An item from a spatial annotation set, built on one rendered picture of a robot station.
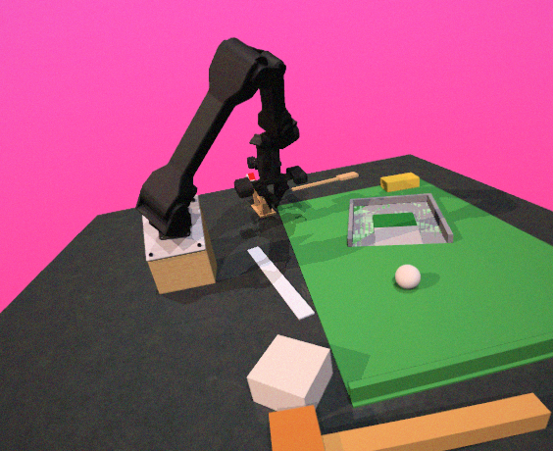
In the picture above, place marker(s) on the white flat bar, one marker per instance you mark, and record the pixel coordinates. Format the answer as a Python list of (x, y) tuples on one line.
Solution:
[(291, 297)]

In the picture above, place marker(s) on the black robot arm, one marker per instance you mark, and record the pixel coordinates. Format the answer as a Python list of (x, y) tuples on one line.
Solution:
[(236, 73)]

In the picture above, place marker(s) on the pale pink cube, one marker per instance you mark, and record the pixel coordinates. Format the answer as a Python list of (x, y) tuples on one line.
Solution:
[(291, 374)]

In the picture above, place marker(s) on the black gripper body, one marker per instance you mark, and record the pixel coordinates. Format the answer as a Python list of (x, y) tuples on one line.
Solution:
[(269, 173)]

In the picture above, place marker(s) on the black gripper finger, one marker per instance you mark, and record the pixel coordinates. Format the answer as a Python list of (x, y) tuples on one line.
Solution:
[(267, 197), (279, 191)]

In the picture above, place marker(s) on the green mat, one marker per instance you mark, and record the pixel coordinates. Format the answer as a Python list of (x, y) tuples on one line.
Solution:
[(492, 286)]

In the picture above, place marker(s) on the white golf ball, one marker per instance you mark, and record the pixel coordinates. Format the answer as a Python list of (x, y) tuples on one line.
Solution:
[(407, 276)]

